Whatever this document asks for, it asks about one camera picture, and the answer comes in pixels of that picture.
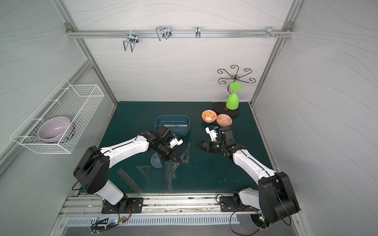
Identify purple bowl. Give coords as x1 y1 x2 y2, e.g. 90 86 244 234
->
37 117 71 143

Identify aluminium top rail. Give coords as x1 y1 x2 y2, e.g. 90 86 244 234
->
67 29 294 39

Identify white slotted cable duct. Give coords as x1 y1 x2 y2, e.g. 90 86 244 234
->
66 214 240 227

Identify clear stencil template ruler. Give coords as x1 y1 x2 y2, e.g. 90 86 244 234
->
164 161 179 192

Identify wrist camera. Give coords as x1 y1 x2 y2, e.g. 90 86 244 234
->
157 125 183 148
205 125 234 142

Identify blue plastic storage box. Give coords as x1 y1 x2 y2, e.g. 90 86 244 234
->
154 115 190 137

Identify dark straight stencil ruler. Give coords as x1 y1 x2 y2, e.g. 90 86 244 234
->
117 169 142 194

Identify white wire basket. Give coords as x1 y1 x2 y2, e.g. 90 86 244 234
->
10 79 104 154

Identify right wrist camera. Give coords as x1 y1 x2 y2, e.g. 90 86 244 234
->
205 125 234 142

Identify orange patterned bowl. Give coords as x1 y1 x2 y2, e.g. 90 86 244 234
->
201 110 217 124
216 114 233 127

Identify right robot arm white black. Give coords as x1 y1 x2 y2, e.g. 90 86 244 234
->
196 139 300 223

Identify metal single hook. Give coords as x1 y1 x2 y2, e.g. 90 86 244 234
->
195 27 201 39

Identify metal double hook centre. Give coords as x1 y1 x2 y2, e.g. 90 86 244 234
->
156 26 172 41

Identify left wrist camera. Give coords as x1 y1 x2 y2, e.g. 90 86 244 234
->
157 125 183 148

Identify green plastic goblet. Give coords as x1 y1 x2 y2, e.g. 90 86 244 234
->
226 82 243 110

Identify orange patterned bowl left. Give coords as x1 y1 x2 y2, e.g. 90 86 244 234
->
201 110 217 124

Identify orange patterned bowl right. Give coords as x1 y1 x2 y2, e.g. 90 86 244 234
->
216 114 233 127

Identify round cooling fan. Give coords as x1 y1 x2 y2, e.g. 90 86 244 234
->
251 213 271 229

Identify small clear triangle ruler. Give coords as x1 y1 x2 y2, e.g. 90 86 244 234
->
137 166 151 180

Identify metal double hook left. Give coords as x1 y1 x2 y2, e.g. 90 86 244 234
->
123 33 139 52

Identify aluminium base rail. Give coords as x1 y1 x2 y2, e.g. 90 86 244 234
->
58 193 302 218

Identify metal double hook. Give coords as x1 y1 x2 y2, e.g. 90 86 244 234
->
123 33 139 52
156 26 172 41

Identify green table mat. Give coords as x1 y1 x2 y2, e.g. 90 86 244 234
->
100 101 258 193

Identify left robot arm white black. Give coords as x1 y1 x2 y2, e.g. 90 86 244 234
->
73 129 183 206

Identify blue semicircle protractor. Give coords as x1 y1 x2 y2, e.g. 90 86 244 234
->
151 152 162 168

